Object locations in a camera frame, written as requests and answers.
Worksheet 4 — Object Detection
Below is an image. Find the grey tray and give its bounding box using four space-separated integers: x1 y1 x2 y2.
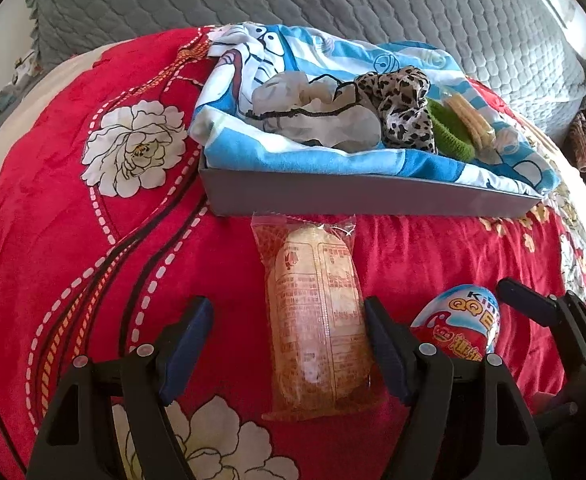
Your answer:
198 157 544 218

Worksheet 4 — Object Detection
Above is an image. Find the red floral blanket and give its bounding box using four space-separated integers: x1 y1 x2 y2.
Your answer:
0 27 586 480

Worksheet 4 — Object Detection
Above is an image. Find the wrapped yellow biscuit stick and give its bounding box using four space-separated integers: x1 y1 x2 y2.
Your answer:
440 85 498 151

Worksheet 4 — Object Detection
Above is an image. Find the cream sheer scrunchie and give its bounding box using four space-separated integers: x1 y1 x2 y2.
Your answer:
250 71 384 153

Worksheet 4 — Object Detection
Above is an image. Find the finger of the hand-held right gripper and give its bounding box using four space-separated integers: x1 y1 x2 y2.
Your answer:
495 277 568 331

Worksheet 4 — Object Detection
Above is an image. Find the red and white chocolate egg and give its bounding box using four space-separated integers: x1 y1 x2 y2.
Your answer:
410 284 502 368

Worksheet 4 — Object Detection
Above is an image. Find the clear rice cracker packet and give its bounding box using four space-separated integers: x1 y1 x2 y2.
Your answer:
250 211 388 423

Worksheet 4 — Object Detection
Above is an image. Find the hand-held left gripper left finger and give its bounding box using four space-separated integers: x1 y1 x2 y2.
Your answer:
25 296 214 480

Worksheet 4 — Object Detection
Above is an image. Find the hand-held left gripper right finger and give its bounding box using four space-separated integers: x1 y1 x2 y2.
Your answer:
364 296 546 480

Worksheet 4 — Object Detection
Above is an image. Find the beige bed sheet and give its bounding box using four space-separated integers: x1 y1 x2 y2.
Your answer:
0 42 118 171

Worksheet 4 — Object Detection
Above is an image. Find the green fuzzy scrunchie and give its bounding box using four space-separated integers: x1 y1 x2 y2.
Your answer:
425 99 476 162

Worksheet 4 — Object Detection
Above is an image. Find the blue striped cartoon cloth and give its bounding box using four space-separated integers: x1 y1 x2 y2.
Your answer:
189 22 561 198

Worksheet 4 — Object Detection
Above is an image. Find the leopard print scrunchie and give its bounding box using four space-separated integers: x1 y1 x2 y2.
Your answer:
355 66 438 155

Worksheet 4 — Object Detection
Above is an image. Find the thin black hair band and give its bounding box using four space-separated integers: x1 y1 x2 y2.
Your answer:
245 74 374 123

